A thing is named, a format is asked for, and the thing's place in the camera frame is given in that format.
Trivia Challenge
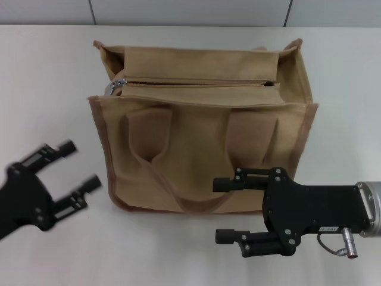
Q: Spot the grey cable with metal plug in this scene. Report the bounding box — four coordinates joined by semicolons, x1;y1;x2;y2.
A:
317;228;363;259

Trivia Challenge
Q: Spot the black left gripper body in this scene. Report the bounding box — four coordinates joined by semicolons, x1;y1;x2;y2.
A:
0;162;57;241

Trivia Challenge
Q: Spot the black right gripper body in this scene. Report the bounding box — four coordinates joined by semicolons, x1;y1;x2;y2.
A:
262;167;368;253

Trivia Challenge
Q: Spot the khaki canvas food bag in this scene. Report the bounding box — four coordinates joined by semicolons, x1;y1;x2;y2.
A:
86;38;319;214

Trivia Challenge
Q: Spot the silver metal zipper pull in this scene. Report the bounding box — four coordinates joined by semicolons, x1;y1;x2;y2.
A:
104;79;127;98

